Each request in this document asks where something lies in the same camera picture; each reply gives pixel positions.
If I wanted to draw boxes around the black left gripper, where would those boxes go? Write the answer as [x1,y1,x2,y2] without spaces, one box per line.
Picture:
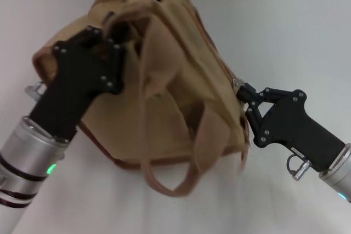
[28,11,131,141]

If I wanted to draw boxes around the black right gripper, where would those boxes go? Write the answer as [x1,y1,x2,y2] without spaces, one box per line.
[236,82,346,171]

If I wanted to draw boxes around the khaki canvas food bag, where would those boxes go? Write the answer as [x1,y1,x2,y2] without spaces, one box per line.
[32,0,252,198]

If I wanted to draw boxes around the right gripper cable with connector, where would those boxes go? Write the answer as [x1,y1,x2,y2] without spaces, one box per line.
[286,153,312,181]

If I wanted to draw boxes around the gripper cable with connector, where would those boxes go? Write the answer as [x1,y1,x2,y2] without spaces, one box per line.
[286,153,312,181]
[24,80,46,100]

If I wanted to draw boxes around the left gripper cable with connector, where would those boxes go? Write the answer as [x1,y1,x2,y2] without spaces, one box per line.
[24,80,46,100]

